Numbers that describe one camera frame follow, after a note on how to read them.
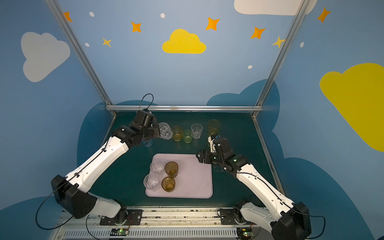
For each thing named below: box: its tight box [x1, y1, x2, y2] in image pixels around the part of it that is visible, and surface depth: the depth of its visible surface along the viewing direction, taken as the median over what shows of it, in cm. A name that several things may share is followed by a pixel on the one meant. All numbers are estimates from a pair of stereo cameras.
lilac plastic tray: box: [145, 153, 213, 199], surface depth 87 cm
